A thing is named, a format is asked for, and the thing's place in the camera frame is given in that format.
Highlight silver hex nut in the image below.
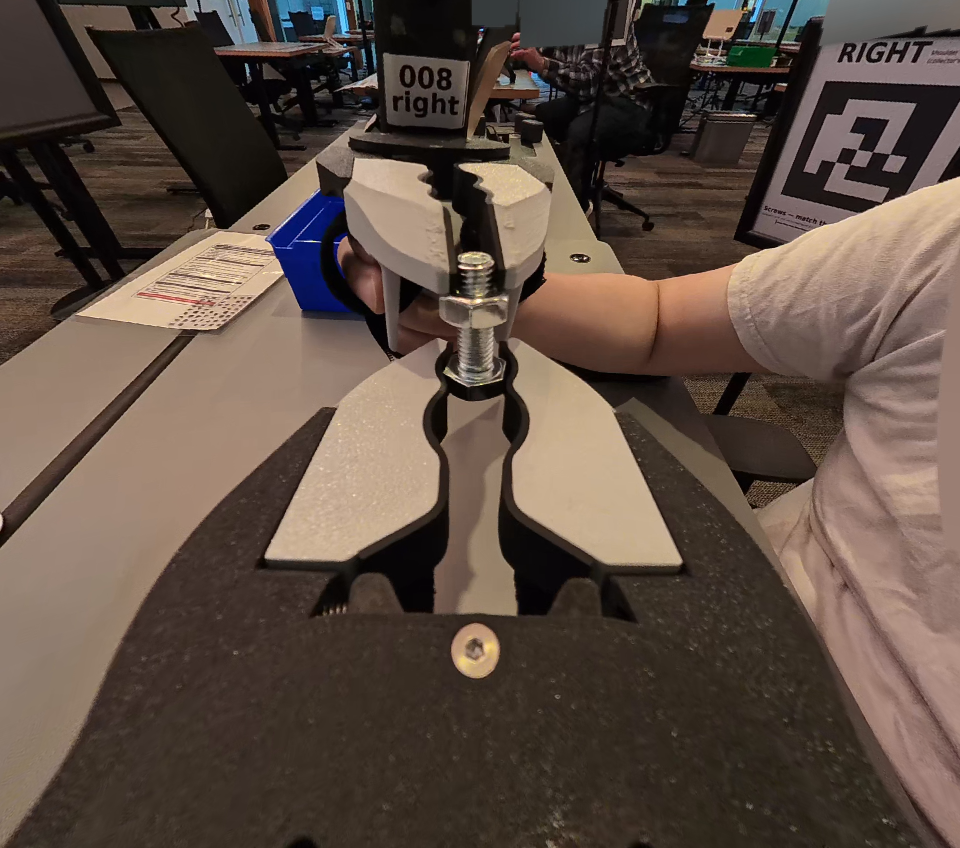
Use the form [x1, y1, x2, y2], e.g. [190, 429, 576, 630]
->
[438, 293, 513, 333]

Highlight grey metal trash bin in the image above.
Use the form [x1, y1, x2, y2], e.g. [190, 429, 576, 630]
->
[688, 111, 759, 165]

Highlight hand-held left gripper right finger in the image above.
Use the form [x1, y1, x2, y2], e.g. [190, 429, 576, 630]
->
[498, 338, 687, 575]

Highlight silver hex bolt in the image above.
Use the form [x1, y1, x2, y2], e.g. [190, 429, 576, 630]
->
[444, 252, 513, 386]

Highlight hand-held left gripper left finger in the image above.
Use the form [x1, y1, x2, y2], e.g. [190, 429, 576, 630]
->
[262, 338, 451, 572]

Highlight blue plastic bin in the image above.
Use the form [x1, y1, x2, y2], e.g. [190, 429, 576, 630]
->
[266, 192, 361, 315]

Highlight black office chair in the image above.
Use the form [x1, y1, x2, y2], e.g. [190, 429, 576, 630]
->
[86, 23, 290, 230]
[600, 4, 714, 234]

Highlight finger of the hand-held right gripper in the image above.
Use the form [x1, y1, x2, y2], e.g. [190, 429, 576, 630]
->
[343, 158, 453, 359]
[457, 160, 554, 341]

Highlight person's right hand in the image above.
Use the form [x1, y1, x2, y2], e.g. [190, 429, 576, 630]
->
[337, 237, 453, 356]

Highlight black easel stand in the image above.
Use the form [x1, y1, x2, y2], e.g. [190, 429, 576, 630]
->
[0, 128, 162, 317]

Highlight wooden top desk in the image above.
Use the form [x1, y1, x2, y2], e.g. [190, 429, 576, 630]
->
[213, 42, 331, 144]
[690, 59, 792, 114]

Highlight printed paper sheet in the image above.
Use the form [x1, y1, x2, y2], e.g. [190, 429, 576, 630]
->
[76, 229, 286, 333]

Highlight black chair seat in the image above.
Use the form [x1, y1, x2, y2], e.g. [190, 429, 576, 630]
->
[701, 372, 820, 493]

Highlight person's right forearm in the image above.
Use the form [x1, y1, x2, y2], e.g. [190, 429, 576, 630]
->
[510, 263, 759, 380]

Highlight framed marker poster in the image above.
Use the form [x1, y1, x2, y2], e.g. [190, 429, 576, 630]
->
[733, 23, 960, 249]

